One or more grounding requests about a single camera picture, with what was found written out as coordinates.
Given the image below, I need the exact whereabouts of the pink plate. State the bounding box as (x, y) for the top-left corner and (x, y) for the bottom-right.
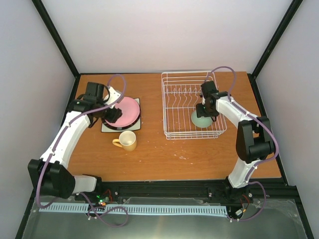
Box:
(105, 97), (141, 128)

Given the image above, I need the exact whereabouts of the white square plate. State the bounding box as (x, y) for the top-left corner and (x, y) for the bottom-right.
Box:
(100, 98), (142, 133)

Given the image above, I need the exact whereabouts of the mint green bowl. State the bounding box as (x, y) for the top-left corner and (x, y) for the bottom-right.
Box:
(191, 111), (213, 128)

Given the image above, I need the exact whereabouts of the yellow mug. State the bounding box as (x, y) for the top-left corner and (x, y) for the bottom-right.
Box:
(112, 130), (137, 151)

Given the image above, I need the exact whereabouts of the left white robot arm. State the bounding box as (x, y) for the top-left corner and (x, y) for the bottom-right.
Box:
(28, 82), (124, 201)

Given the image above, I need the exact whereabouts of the black aluminium frame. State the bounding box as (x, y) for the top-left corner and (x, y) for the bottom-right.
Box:
(16, 0), (314, 239)

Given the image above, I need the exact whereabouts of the white wire dish rack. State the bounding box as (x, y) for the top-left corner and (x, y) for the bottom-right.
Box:
(161, 71), (227, 140)

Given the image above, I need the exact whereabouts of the light blue cable duct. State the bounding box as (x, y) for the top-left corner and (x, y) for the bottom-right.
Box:
(39, 203), (227, 217)

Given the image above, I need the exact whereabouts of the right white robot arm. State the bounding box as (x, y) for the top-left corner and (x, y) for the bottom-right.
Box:
(192, 81), (276, 201)

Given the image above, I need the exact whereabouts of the dark striped rim plate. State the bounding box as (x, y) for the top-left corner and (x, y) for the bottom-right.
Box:
(101, 98), (142, 131)

